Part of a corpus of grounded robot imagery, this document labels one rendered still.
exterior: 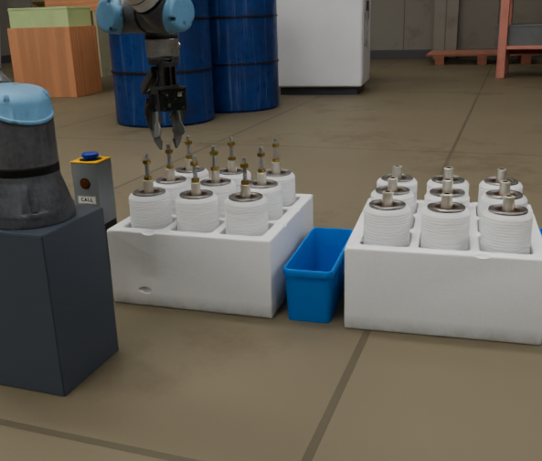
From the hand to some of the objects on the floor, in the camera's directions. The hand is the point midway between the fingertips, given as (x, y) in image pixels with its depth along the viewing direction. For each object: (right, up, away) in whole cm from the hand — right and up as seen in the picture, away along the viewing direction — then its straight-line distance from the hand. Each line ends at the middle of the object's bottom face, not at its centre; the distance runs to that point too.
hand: (167, 143), depth 162 cm
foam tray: (+64, -37, -9) cm, 75 cm away
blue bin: (+37, -37, -5) cm, 52 cm away
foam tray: (+13, -34, +7) cm, 36 cm away
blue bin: (+92, -37, -11) cm, 100 cm away
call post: (-17, -34, +8) cm, 39 cm away
